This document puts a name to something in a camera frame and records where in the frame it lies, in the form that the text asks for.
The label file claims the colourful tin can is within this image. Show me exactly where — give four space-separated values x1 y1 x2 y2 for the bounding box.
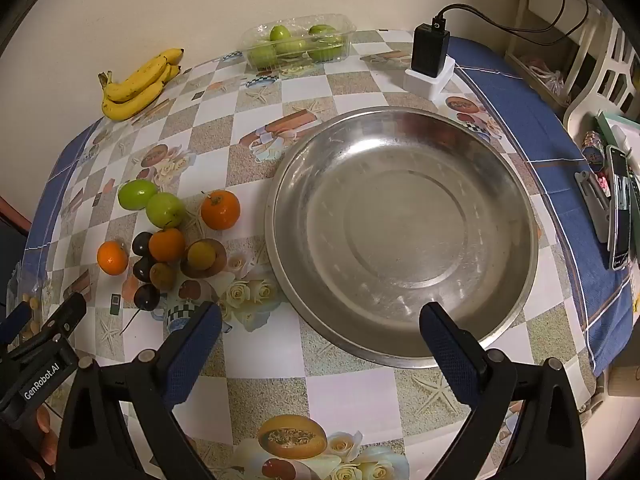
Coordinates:
581 131 608 173

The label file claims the round metal basin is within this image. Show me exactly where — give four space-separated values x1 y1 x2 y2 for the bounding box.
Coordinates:
265 106 540 370

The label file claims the tan longan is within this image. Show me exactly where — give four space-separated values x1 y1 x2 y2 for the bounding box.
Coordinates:
187 240 217 271

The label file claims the small orange tangerine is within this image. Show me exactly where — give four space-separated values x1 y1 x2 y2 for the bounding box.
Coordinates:
97 241 129 276

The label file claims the white shelf rack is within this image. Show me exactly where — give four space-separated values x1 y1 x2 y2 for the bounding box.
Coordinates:
504 0 603 107

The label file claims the green tissue box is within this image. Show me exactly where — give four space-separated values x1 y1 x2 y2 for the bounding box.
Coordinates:
595 112 640 161

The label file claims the red board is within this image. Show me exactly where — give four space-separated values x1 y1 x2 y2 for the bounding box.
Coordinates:
0 195 34 237

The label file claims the person's left hand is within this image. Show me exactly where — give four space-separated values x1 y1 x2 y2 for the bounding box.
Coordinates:
29 405 60 479

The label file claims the black charger cable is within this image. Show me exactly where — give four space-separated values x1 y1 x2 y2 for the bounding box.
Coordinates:
431 0 591 47

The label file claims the clear plastic clamshell container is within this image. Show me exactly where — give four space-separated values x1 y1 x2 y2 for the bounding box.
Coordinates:
241 12 357 72

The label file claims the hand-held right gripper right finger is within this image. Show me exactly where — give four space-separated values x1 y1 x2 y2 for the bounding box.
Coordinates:
419 302 587 480

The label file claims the clear plastic kumquat box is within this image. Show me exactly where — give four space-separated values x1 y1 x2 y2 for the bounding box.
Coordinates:
7 260 53 343

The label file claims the white lattice chair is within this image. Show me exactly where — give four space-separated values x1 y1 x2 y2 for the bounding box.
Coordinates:
564 5 640 131

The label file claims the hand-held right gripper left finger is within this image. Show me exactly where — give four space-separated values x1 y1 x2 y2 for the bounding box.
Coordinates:
59 301 223 480

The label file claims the black charger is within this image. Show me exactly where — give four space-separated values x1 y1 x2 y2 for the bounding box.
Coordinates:
411 22 451 78

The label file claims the grey phone stand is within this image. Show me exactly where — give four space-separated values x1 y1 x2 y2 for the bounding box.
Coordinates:
574 170 613 243

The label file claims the smartphone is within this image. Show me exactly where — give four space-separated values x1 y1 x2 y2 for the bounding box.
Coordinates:
606 145 635 272

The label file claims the yellow banana bunch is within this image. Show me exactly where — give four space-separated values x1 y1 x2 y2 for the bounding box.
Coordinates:
97 47 185 122

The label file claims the orange tangerine with stem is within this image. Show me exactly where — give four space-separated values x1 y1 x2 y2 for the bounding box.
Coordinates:
200 189 241 231

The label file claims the olive brown longan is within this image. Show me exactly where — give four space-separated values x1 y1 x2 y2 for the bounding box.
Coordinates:
149 262 177 291

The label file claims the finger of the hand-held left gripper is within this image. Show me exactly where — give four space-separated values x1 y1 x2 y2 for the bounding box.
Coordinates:
0 301 30 346
34 292 88 347

